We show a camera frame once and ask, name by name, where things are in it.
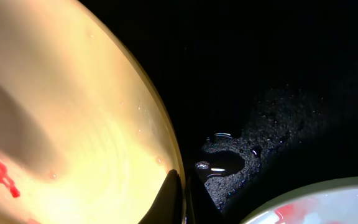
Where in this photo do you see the round black serving tray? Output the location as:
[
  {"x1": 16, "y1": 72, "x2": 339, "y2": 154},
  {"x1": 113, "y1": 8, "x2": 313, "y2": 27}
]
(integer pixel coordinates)
[{"x1": 85, "y1": 1, "x2": 358, "y2": 223}]

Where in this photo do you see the yellow plate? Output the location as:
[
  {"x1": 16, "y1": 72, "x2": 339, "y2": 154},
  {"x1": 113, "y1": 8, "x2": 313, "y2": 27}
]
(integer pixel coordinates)
[{"x1": 0, "y1": 1, "x2": 185, "y2": 223}]

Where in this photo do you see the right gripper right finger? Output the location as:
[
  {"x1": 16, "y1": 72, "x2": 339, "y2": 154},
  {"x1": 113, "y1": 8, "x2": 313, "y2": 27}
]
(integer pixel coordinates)
[{"x1": 186, "y1": 175, "x2": 223, "y2": 224}]

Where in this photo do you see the right light blue plate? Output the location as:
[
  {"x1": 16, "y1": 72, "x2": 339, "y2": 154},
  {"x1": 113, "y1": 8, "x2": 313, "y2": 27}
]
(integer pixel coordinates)
[{"x1": 240, "y1": 177, "x2": 358, "y2": 224}]

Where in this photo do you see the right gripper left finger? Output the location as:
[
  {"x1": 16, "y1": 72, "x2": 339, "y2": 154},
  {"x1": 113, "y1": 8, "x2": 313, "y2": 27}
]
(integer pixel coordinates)
[{"x1": 139, "y1": 169, "x2": 183, "y2": 224}]

